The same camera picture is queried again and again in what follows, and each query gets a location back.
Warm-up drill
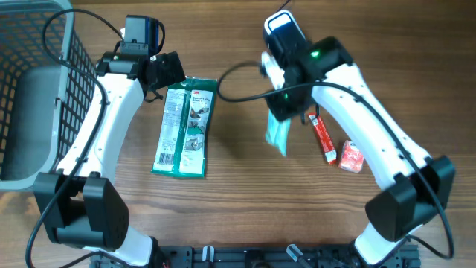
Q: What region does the teal toothbrush package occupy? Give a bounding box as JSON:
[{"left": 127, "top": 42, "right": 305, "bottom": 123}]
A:
[{"left": 266, "top": 111, "right": 291, "bottom": 157}]

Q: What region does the red white toothpaste box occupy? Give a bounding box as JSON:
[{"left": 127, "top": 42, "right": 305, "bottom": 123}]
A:
[{"left": 308, "top": 112, "right": 337, "bottom": 165}]

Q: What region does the green white sponge package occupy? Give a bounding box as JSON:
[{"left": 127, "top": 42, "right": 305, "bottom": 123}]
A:
[{"left": 151, "top": 77, "right": 217, "bottom": 178}]

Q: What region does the red white Kleenex tissue pack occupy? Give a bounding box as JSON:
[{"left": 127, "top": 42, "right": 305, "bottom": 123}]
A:
[{"left": 338, "top": 140, "right": 364, "bottom": 173}]

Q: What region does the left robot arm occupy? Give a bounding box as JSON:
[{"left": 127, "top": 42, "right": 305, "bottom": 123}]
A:
[{"left": 33, "top": 15, "right": 185, "bottom": 267}]

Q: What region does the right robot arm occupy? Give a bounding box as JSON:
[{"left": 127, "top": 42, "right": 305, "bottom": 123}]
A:
[{"left": 261, "top": 23, "right": 455, "bottom": 267}]

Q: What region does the white barcode scanner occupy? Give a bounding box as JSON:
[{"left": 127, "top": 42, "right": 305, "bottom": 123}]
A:
[{"left": 264, "top": 10, "right": 306, "bottom": 50}]

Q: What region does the grey plastic shopping basket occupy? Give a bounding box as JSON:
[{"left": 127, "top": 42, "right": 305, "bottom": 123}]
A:
[{"left": 1, "top": 1, "right": 94, "bottom": 191}]

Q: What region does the black mounting rail base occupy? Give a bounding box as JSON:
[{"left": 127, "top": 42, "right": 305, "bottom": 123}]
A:
[{"left": 148, "top": 243, "right": 421, "bottom": 268}]

